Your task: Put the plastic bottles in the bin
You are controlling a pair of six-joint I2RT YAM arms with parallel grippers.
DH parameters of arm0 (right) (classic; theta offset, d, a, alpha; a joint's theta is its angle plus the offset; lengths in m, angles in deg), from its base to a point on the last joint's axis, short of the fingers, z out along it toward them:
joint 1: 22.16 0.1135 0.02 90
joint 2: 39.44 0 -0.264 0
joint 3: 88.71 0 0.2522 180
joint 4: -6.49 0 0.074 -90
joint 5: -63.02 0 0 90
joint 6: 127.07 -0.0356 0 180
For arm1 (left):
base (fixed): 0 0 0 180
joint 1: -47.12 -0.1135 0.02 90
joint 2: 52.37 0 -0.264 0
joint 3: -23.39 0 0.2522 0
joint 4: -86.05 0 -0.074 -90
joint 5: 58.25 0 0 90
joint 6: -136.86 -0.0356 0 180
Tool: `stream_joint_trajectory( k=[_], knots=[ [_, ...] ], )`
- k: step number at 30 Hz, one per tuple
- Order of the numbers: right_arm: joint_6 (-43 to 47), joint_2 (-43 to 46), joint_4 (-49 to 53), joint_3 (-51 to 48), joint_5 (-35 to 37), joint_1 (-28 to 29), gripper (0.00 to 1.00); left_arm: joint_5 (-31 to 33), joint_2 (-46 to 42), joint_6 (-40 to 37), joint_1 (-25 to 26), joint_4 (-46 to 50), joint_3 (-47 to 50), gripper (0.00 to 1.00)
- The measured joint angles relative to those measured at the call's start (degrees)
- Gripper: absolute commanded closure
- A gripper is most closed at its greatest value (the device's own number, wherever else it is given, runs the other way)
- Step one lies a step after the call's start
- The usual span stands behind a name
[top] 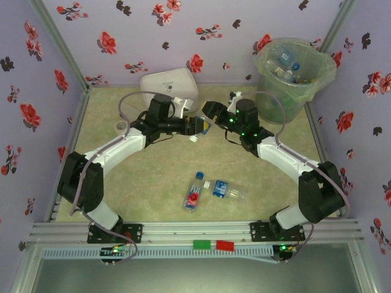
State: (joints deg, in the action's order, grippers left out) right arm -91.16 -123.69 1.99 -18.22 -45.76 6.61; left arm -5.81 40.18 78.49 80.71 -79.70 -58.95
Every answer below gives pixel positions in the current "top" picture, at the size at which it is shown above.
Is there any blue-label bottle white cap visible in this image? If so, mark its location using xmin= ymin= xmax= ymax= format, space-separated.
xmin=189 ymin=117 xmax=213 ymax=143
xmin=203 ymin=179 xmax=246 ymax=203

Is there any grey translucent plastic bin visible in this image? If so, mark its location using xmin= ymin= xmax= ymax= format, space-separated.
xmin=255 ymin=38 xmax=337 ymax=125

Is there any green plastic bin liner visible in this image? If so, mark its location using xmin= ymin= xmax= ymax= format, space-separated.
xmin=252 ymin=37 xmax=338 ymax=103

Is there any white zip fabric case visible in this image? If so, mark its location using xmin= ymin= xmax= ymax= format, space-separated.
xmin=140 ymin=67 xmax=200 ymax=120

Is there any Fiji water bottle blue cap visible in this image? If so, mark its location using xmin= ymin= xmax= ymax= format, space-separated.
xmin=182 ymin=172 xmax=205 ymax=214

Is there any black controller board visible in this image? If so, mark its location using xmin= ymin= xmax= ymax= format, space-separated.
xmin=100 ymin=245 xmax=131 ymax=266
xmin=272 ymin=243 xmax=298 ymax=265

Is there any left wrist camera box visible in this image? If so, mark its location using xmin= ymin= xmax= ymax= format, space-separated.
xmin=172 ymin=96 xmax=194 ymax=118

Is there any grey right arm cable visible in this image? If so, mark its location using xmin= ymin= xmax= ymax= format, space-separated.
xmin=241 ymin=90 xmax=352 ymax=265

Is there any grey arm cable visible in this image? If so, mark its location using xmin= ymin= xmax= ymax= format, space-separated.
xmin=69 ymin=91 xmax=153 ymax=265
xmin=241 ymin=90 xmax=352 ymax=265

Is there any grey left arm cable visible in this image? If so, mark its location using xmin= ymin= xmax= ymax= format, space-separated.
xmin=69 ymin=91 xmax=153 ymax=265

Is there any aluminium side rail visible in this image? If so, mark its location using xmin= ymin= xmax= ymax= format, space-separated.
xmin=45 ymin=87 xmax=92 ymax=222
xmin=304 ymin=102 xmax=348 ymax=219

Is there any aluminium front rail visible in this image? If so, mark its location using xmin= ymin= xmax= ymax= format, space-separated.
xmin=29 ymin=220 xmax=363 ymax=245

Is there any white slotted cable duct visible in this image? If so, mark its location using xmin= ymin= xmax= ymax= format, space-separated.
xmin=40 ymin=246 xmax=273 ymax=261

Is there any aluminium frame post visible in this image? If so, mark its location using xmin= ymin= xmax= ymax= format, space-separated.
xmin=318 ymin=0 xmax=357 ymax=52
xmin=29 ymin=0 xmax=92 ymax=92

